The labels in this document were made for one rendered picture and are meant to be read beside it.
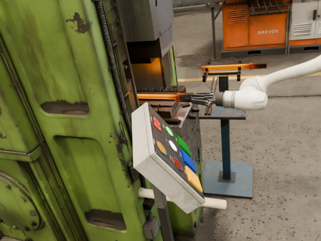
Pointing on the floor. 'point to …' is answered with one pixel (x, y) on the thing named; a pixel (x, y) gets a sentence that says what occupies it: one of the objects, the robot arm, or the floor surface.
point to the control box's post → (163, 213)
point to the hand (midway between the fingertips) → (186, 97)
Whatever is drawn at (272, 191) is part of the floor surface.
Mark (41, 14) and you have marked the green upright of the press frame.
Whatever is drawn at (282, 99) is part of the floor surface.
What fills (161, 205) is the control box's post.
